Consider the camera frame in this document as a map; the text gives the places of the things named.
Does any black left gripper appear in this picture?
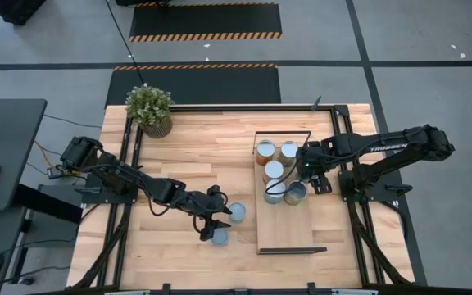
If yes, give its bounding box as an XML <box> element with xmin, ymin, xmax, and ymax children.
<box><xmin>178</xmin><ymin>184</ymin><xmax>234</xmax><ymax>242</ymax></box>

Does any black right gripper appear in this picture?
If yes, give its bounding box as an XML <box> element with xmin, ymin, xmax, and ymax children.
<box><xmin>296</xmin><ymin>140</ymin><xmax>333</xmax><ymax>197</ymax></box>

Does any tall tan label can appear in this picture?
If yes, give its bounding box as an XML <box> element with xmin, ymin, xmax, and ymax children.
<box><xmin>284</xmin><ymin>180</ymin><xmax>309</xmax><ymax>207</ymax></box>

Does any tall rainbow striped can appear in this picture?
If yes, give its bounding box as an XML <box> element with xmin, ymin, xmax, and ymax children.
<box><xmin>263</xmin><ymin>179</ymin><xmax>287</xmax><ymax>205</ymax></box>

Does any tall yellow corn can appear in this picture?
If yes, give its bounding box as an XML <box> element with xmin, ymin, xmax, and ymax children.
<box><xmin>277</xmin><ymin>140</ymin><xmax>301</xmax><ymax>168</ymax></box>

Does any tall peaches can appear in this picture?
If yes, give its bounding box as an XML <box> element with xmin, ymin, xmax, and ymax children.
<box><xmin>262</xmin><ymin>160</ymin><xmax>285</xmax><ymax>184</ymax></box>

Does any tall orange red can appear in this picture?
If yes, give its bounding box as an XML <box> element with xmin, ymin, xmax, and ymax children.
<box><xmin>255</xmin><ymin>138</ymin><xmax>277</xmax><ymax>166</ymax></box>

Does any teal tuna fish can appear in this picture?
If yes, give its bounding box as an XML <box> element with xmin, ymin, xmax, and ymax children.
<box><xmin>228</xmin><ymin>202</ymin><xmax>247</xmax><ymax>225</ymax></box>
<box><xmin>211</xmin><ymin>228</ymin><xmax>230</xmax><ymax>247</ymax></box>

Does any potted plant in ribbed pot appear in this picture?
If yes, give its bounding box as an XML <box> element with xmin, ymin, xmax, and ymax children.
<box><xmin>125</xmin><ymin>82</ymin><xmax>176</xmax><ymax>140</ymax></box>

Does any black hazard striped floor mat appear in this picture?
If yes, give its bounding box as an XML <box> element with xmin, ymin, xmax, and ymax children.
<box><xmin>129</xmin><ymin>2</ymin><xmax>284</xmax><ymax>43</ymax></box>
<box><xmin>105</xmin><ymin>63</ymin><xmax>283</xmax><ymax>109</ymax></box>

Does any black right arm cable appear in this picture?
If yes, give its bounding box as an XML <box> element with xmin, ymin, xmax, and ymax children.
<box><xmin>265</xmin><ymin>157</ymin><xmax>302</xmax><ymax>194</ymax></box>

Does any black aluminium table frame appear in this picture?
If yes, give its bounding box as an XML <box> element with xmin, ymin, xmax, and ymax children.
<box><xmin>70</xmin><ymin>103</ymin><xmax>416</xmax><ymax>290</ymax></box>

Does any orange cable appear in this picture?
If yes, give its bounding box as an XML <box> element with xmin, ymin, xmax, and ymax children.
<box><xmin>34</xmin><ymin>140</ymin><xmax>57</xmax><ymax>170</ymax></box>

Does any black floor cable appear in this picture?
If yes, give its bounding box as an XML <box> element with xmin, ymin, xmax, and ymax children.
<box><xmin>105</xmin><ymin>0</ymin><xmax>145</xmax><ymax>85</ymax></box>

